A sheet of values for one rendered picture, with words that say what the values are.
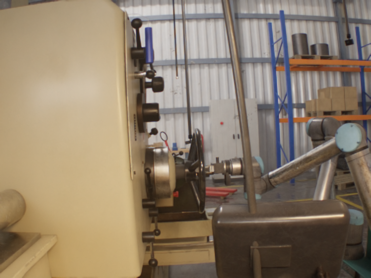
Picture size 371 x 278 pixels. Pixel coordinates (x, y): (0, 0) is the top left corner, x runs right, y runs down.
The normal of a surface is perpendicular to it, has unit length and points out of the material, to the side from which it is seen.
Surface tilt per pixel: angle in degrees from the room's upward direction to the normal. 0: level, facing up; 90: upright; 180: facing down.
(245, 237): 109
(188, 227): 90
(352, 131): 83
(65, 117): 90
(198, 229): 90
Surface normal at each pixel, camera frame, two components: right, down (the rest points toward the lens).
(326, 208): -0.12, -0.92
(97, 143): 0.04, 0.04
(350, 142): -0.70, -0.06
